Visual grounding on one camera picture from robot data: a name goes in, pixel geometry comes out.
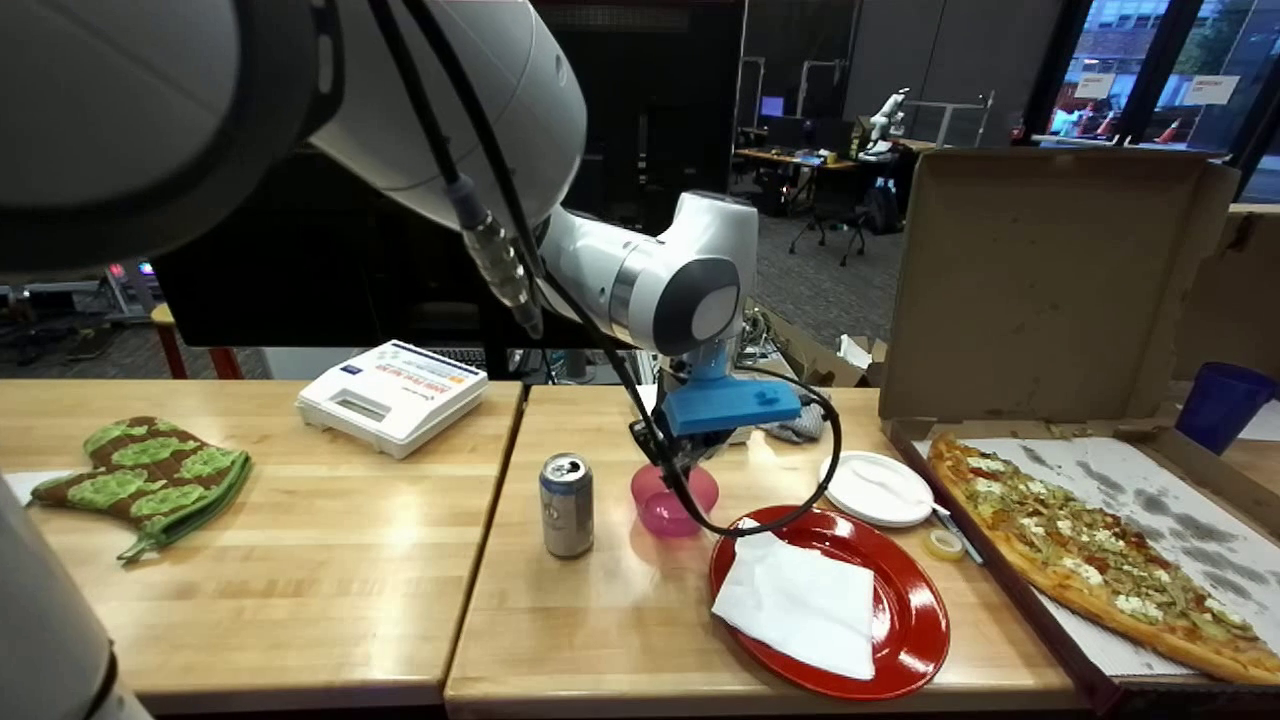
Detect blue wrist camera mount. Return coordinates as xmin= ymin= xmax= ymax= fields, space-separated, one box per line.
xmin=660 ymin=377 xmax=800 ymax=436

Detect white electronic scale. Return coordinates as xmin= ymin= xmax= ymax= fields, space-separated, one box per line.
xmin=298 ymin=340 xmax=490 ymax=459

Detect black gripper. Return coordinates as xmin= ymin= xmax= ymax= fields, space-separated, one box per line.
xmin=628 ymin=415 xmax=722 ymax=478

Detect cardboard pizza box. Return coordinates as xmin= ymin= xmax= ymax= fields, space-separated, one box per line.
xmin=876 ymin=144 xmax=1280 ymax=710

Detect clear tape roll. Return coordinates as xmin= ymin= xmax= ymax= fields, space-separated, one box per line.
xmin=928 ymin=528 xmax=966 ymax=559

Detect red plate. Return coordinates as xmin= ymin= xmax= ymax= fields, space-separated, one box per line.
xmin=709 ymin=504 xmax=952 ymax=700

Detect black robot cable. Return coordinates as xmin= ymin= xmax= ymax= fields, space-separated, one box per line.
xmin=363 ymin=0 xmax=847 ymax=544

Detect blue plastic cup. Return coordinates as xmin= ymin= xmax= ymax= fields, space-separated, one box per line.
xmin=1177 ymin=358 xmax=1276 ymax=450

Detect white paper napkin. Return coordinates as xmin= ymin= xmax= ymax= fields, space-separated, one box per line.
xmin=714 ymin=531 xmax=876 ymax=680

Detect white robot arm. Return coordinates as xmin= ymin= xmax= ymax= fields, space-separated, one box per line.
xmin=0 ymin=0 xmax=743 ymax=357

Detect small white plate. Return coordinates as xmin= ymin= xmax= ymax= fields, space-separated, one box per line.
xmin=825 ymin=450 xmax=937 ymax=528

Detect silver soda can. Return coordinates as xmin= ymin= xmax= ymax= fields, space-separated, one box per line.
xmin=541 ymin=450 xmax=593 ymax=559

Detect green brown oven mitt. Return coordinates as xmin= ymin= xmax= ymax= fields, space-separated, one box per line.
xmin=31 ymin=415 xmax=252 ymax=564

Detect pizza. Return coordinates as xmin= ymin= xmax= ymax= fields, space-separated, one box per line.
xmin=928 ymin=436 xmax=1280 ymax=683

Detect pink plastic bowl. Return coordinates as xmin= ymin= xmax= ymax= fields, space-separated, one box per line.
xmin=631 ymin=463 xmax=722 ymax=539

